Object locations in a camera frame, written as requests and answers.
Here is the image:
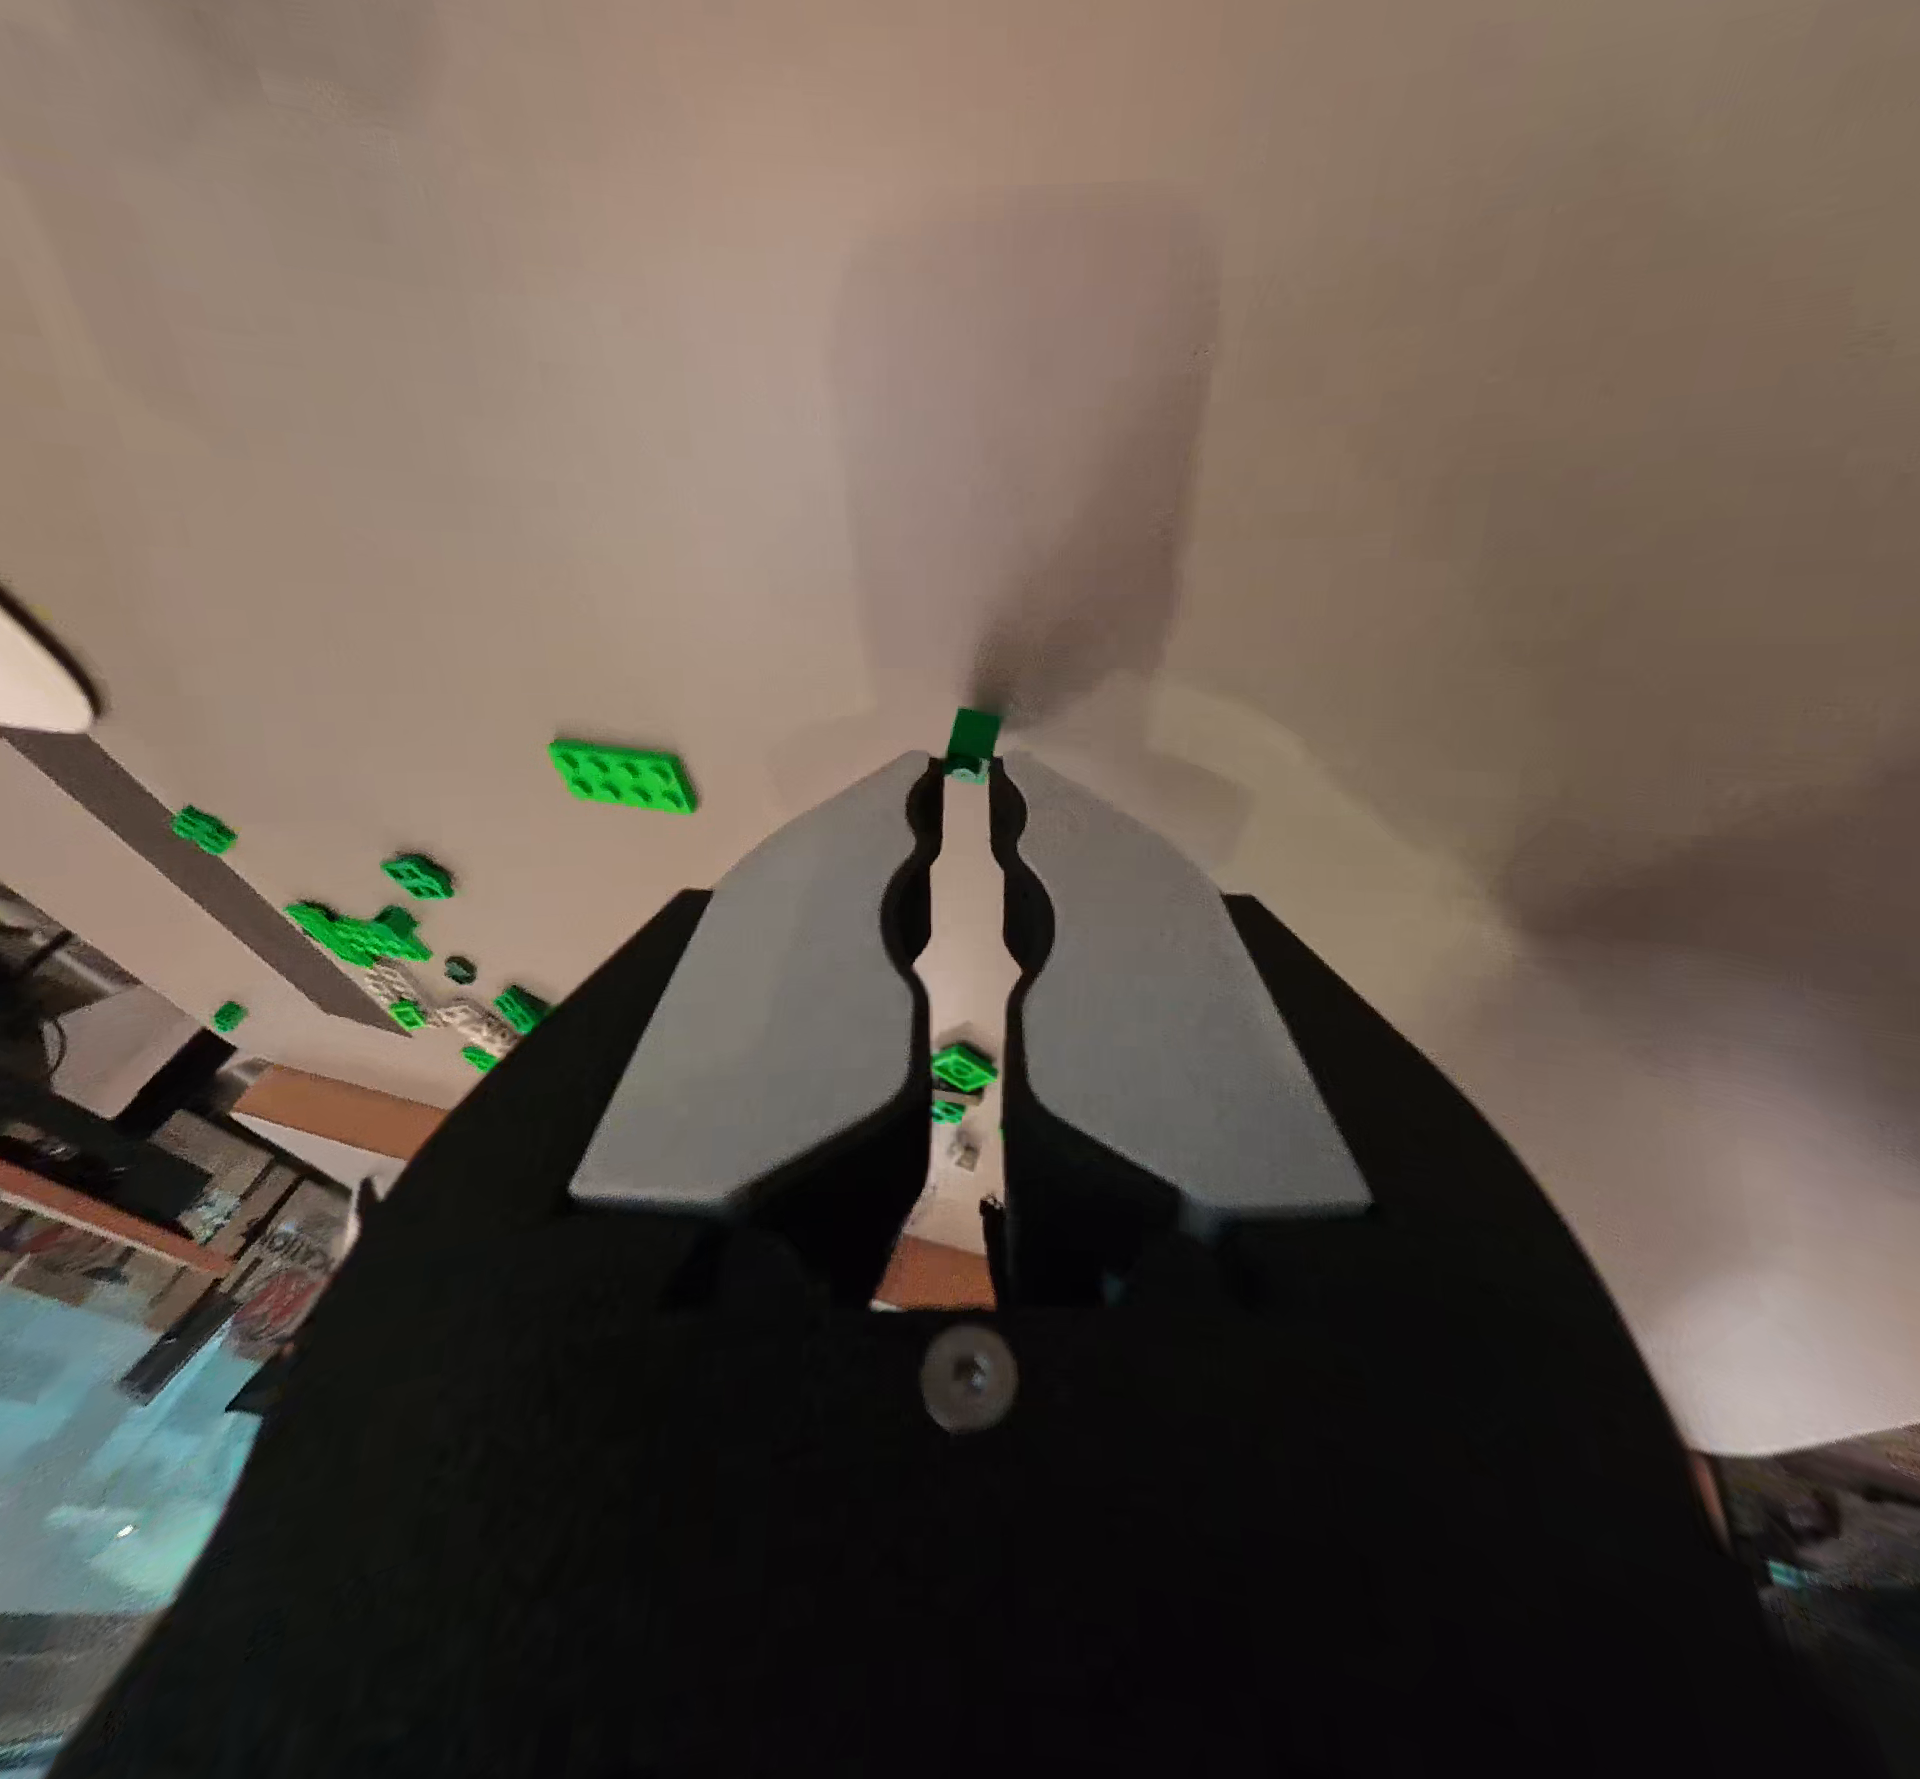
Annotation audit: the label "grey desk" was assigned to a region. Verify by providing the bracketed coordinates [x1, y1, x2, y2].
[0, 0, 1920, 1466]

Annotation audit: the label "scattered green toy bricks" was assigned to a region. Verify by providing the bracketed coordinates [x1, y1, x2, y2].
[169, 736, 1000, 1126]

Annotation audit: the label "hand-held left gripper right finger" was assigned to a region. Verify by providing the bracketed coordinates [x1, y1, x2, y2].
[987, 750, 1378, 1236]

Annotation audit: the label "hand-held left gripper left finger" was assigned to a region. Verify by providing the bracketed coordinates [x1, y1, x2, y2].
[570, 750, 941, 1229]

